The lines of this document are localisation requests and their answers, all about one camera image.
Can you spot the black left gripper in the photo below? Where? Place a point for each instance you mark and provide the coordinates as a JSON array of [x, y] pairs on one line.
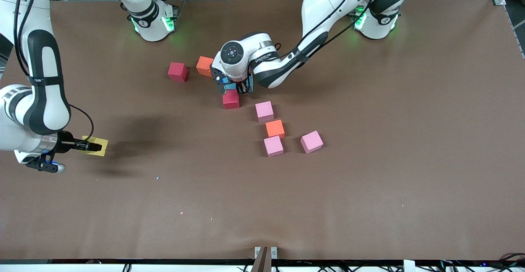
[[245, 85]]

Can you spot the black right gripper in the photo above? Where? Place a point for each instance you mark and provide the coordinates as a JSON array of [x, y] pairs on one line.
[[67, 145]]

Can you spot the yellow foam cube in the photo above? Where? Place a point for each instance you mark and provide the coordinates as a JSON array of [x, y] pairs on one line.
[[105, 145]]

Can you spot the chipped blue foam cube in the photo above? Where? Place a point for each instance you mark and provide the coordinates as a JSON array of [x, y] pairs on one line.
[[231, 85]]

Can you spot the red foam cube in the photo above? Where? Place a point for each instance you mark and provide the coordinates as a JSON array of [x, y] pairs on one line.
[[177, 72], [231, 100]]

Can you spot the light pink foam cube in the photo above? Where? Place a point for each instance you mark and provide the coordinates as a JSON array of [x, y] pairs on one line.
[[311, 141], [273, 145], [264, 111]]

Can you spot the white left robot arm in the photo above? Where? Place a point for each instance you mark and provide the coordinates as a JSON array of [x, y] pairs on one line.
[[242, 65]]

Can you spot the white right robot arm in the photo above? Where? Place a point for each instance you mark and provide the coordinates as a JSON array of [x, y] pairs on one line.
[[45, 99]]

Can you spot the dented orange foam cube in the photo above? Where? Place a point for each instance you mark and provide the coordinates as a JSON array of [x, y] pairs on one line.
[[204, 65]]

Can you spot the metal table clamp bracket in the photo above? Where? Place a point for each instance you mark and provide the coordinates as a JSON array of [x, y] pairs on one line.
[[265, 253]]

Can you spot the aluminium table edge rail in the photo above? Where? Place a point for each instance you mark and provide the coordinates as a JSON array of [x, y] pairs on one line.
[[517, 30]]

